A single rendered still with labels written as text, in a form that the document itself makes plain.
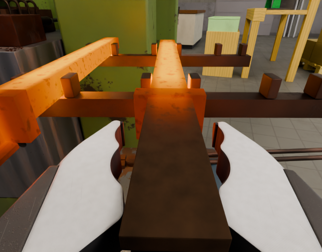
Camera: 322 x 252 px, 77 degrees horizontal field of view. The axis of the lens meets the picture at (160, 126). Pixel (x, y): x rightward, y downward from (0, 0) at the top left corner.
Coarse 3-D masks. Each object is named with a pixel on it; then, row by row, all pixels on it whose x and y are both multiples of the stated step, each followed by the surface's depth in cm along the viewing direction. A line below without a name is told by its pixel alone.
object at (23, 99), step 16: (80, 48) 31; (96, 48) 31; (48, 64) 22; (64, 64) 22; (80, 64) 24; (96, 64) 30; (16, 80) 17; (32, 80) 17; (48, 80) 18; (0, 96) 12; (16, 96) 13; (32, 96) 15; (48, 96) 18; (0, 112) 13; (16, 112) 13; (32, 112) 14; (0, 128) 13; (16, 128) 13; (32, 128) 14; (0, 144) 13; (16, 144) 14; (0, 160) 13
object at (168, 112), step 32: (160, 64) 22; (160, 96) 13; (192, 96) 13; (160, 128) 9; (192, 128) 9; (160, 160) 7; (192, 160) 7; (128, 192) 6; (160, 192) 6; (192, 192) 6; (128, 224) 5; (160, 224) 5; (192, 224) 5; (224, 224) 5
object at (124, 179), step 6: (126, 150) 54; (132, 150) 54; (210, 150) 54; (126, 156) 51; (210, 156) 51; (216, 156) 51; (126, 168) 48; (132, 168) 48; (120, 174) 46; (126, 174) 46; (216, 174) 46; (120, 180) 44; (126, 180) 44; (216, 180) 44; (126, 186) 43; (126, 192) 41
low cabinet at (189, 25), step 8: (184, 16) 550; (192, 16) 545; (200, 16) 638; (184, 24) 560; (192, 24) 554; (200, 24) 666; (184, 32) 570; (192, 32) 564; (200, 32) 695; (184, 40) 580; (192, 40) 574; (184, 48) 596
